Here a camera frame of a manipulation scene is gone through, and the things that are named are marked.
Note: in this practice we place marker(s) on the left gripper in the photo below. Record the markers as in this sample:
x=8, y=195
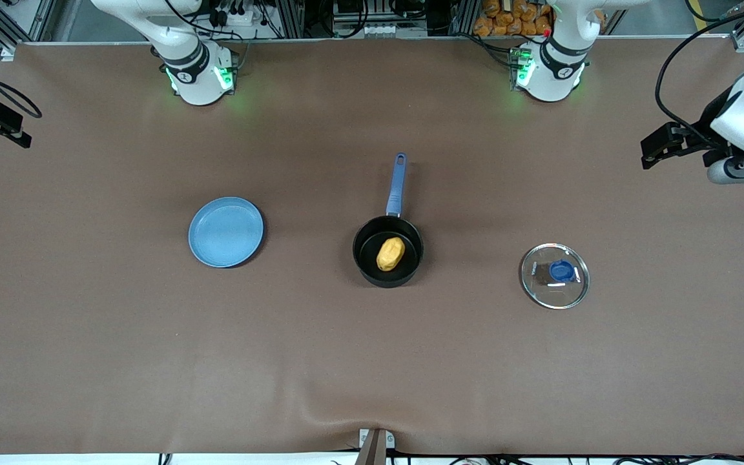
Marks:
x=710, y=127

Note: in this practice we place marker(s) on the glass lid with blue knob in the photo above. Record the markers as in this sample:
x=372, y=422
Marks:
x=559, y=271

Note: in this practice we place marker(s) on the yellow potato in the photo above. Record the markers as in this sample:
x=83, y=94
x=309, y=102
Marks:
x=390, y=254

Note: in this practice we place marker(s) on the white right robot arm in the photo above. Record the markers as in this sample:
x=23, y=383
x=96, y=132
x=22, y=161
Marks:
x=194, y=84

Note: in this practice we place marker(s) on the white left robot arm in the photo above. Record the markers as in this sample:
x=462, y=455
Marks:
x=549, y=81

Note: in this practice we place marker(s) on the pile of orange toy food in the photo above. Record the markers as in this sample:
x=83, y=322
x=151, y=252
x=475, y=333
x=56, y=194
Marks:
x=507, y=19

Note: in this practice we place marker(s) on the blue round plate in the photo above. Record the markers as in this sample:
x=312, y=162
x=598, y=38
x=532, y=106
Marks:
x=227, y=232

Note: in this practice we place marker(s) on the grey control box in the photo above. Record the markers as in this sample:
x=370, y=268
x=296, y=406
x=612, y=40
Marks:
x=372, y=16

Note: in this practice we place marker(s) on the brown table cover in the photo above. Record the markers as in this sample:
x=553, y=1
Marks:
x=372, y=361

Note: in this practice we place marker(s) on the metal clamp bracket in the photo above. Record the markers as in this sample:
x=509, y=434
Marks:
x=375, y=445

